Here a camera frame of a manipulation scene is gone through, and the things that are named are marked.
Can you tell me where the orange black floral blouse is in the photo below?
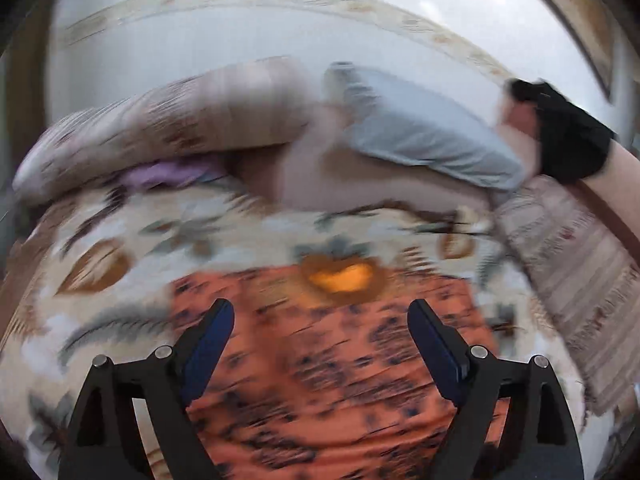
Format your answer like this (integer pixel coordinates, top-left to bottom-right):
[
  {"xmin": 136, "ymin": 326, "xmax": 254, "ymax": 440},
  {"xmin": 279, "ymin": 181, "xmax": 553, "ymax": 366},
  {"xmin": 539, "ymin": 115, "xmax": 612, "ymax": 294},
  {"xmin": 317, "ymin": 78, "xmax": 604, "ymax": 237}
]
[{"xmin": 171, "ymin": 255, "xmax": 494, "ymax": 479}]

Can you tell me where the striped beige folded quilt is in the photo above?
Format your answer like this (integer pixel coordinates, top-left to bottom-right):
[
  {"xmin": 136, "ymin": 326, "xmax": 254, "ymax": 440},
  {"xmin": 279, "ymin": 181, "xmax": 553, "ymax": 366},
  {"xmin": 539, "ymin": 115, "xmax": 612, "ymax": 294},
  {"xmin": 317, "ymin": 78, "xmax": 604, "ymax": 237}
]
[{"xmin": 495, "ymin": 176, "xmax": 639, "ymax": 415}]

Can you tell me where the cream leaf pattern blanket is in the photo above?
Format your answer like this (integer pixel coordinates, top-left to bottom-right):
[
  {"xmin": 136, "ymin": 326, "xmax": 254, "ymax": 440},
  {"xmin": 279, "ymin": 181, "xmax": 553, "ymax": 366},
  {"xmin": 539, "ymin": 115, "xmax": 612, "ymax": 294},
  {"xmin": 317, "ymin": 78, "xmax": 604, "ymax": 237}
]
[{"xmin": 1, "ymin": 185, "xmax": 586, "ymax": 479}]

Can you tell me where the purple cloth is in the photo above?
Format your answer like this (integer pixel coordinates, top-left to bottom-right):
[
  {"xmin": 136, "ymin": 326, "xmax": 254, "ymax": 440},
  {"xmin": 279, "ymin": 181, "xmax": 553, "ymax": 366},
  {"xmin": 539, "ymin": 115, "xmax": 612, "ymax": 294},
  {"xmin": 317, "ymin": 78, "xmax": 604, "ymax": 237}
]
[{"xmin": 118, "ymin": 155, "xmax": 228, "ymax": 192}]

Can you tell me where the black garment on headboard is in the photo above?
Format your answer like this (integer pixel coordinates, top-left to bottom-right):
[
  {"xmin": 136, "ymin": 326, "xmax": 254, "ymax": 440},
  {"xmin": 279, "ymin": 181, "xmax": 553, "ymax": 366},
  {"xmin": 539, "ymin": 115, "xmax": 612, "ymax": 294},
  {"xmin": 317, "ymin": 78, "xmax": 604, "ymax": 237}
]
[{"xmin": 506, "ymin": 79, "xmax": 615, "ymax": 184}]

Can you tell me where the brown bed sheet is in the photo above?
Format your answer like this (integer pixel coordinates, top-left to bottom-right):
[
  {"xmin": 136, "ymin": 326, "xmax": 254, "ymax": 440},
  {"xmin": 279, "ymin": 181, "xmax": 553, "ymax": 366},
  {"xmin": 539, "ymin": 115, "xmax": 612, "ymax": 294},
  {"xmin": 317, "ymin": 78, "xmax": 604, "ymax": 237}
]
[{"xmin": 229, "ymin": 103, "xmax": 498, "ymax": 214}]

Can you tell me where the grey pillow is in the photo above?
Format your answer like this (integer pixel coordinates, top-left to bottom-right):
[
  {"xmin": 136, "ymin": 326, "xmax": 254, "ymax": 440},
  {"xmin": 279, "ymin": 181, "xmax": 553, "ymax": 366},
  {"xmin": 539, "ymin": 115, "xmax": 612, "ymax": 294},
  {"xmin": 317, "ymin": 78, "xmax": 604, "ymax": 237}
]
[{"xmin": 324, "ymin": 62, "xmax": 525, "ymax": 192}]

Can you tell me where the striped beige rolled quilt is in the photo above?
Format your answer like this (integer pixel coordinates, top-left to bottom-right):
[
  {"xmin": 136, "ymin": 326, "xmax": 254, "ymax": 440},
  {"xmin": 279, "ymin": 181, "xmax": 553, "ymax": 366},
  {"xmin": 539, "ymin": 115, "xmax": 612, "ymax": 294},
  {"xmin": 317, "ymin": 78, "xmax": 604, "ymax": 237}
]
[{"xmin": 12, "ymin": 56, "xmax": 317, "ymax": 206}]

